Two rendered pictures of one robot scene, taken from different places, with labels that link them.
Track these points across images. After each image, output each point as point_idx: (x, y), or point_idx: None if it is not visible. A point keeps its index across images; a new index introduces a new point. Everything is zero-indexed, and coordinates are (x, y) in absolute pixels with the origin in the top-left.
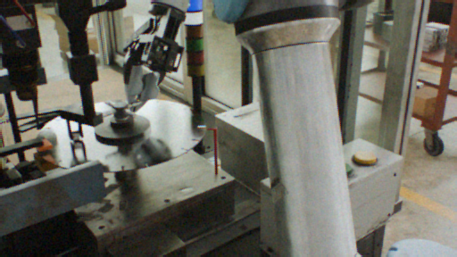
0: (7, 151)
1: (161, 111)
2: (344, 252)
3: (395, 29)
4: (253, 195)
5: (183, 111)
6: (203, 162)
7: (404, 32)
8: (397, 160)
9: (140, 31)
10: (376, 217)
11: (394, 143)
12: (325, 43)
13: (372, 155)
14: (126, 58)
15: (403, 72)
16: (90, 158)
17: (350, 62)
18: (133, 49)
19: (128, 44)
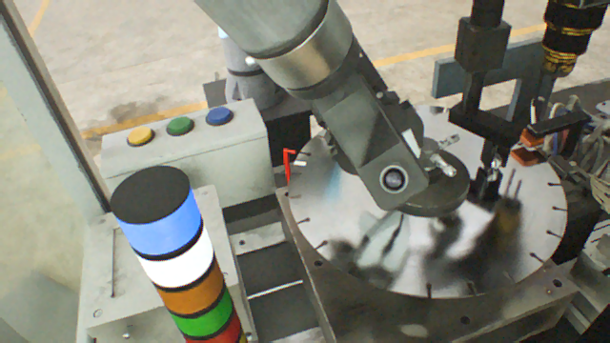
0: (564, 114)
1: (353, 219)
2: None
3: (17, 27)
4: (239, 261)
5: (312, 213)
6: (299, 230)
7: (21, 23)
8: (112, 132)
9: (382, 105)
10: None
11: (87, 147)
12: None
13: (132, 131)
14: (416, 111)
15: (47, 69)
16: (458, 128)
17: (54, 99)
18: (401, 103)
19: (416, 155)
